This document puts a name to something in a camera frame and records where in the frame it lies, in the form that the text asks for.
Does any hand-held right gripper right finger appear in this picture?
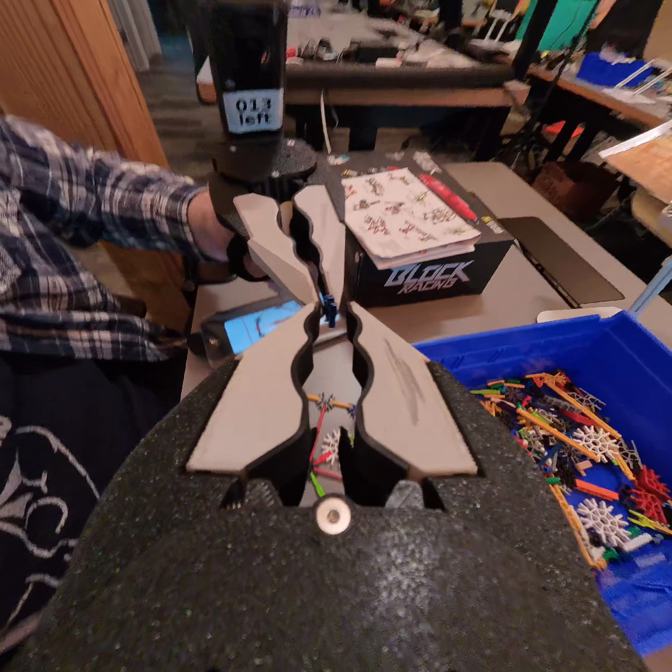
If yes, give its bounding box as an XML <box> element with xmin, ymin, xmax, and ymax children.
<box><xmin>346</xmin><ymin>302</ymin><xmax>480</xmax><ymax>481</ymax></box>

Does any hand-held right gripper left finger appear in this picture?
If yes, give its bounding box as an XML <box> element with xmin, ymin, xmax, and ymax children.
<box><xmin>186</xmin><ymin>302</ymin><xmax>322</xmax><ymax>480</ymax></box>

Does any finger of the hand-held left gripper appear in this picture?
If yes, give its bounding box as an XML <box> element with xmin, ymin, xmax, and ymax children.
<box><xmin>232</xmin><ymin>192</ymin><xmax>320</xmax><ymax>306</ymax></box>
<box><xmin>290</xmin><ymin>184</ymin><xmax>348</xmax><ymax>310</ymax></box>

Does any spoked construction toy wheel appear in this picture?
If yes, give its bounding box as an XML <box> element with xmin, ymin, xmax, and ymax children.
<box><xmin>306</xmin><ymin>393</ymin><xmax>359</xmax><ymax>497</ymax></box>

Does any pile of colourful toy pieces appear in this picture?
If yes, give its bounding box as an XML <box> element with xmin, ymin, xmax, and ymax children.
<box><xmin>470</xmin><ymin>370</ymin><xmax>672</xmax><ymax>572</ymax></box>

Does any blue plastic storage bin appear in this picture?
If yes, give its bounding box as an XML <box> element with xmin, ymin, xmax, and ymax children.
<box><xmin>412</xmin><ymin>310</ymin><xmax>672</xmax><ymax>657</ymax></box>

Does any person's left forearm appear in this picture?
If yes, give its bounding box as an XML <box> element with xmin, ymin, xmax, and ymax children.
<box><xmin>0</xmin><ymin>115</ymin><xmax>211</xmax><ymax>263</ymax></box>

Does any person's left hand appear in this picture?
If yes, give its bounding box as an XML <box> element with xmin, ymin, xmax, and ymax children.
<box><xmin>188</xmin><ymin>186</ymin><xmax>234</xmax><ymax>262</ymax></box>

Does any instruction booklet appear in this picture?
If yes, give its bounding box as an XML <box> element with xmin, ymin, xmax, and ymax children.
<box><xmin>341</xmin><ymin>168</ymin><xmax>482</xmax><ymax>260</ymax></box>

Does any smartphone in metal holder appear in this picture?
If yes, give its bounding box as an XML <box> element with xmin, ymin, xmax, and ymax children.
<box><xmin>199</xmin><ymin>299</ymin><xmax>349</xmax><ymax>368</ymax></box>

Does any red marker pen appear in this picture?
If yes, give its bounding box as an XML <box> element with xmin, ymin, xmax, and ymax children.
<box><xmin>418</xmin><ymin>173</ymin><xmax>478</xmax><ymax>222</ymax></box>

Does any black printed box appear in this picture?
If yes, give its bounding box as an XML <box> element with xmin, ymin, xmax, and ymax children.
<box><xmin>323</xmin><ymin>163</ymin><xmax>515</xmax><ymax>309</ymax></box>

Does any long cluttered work table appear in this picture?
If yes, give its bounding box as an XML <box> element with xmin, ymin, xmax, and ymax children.
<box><xmin>197</xmin><ymin>16</ymin><xmax>532</xmax><ymax>108</ymax></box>

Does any wooden door panel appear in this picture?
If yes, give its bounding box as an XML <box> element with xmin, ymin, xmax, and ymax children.
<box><xmin>0</xmin><ymin>0</ymin><xmax>184</xmax><ymax>327</ymax></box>

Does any white rounded sheet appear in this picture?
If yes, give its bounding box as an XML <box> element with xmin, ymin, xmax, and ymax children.
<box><xmin>537</xmin><ymin>307</ymin><xmax>623</xmax><ymax>324</ymax></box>

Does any person in dark printed shirt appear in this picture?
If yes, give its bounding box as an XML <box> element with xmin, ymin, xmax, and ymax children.
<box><xmin>0</xmin><ymin>352</ymin><xmax>186</xmax><ymax>633</ymax></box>

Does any aluminium bar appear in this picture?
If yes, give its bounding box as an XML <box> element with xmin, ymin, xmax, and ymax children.
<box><xmin>629</xmin><ymin>257</ymin><xmax>672</xmax><ymax>316</ymax></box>

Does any teal board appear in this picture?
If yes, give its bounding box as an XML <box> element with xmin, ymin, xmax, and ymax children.
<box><xmin>517</xmin><ymin>0</ymin><xmax>602</xmax><ymax>51</ymax></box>

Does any pale wooden board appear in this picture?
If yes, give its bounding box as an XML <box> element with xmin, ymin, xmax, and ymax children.
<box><xmin>598</xmin><ymin>121</ymin><xmax>672</xmax><ymax>207</ymax></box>

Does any black metal post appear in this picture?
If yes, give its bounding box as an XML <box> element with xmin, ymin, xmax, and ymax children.
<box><xmin>512</xmin><ymin>0</ymin><xmax>558</xmax><ymax>81</ymax></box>

